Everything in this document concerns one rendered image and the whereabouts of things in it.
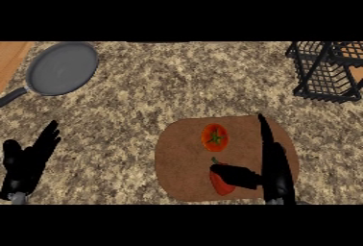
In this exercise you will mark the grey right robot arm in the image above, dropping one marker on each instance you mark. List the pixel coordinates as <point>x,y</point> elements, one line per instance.
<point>274,201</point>

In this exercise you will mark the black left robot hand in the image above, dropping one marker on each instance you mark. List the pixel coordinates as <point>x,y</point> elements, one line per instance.
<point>25,163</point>

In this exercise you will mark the grey frying pan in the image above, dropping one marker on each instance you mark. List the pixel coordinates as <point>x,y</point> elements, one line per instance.
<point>59,68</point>

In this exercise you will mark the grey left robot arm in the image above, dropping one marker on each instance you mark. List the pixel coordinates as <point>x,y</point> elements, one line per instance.
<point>17,198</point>

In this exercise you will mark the red tomato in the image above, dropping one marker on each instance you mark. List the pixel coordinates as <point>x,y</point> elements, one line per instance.
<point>214,137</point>

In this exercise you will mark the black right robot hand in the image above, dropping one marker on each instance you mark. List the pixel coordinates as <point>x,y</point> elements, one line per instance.
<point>273,166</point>

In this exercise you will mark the red chili pepper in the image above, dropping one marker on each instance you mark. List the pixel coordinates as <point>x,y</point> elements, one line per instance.
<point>221,187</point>

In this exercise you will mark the brown wooden cutting board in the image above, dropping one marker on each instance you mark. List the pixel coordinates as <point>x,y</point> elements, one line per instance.
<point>189,166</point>

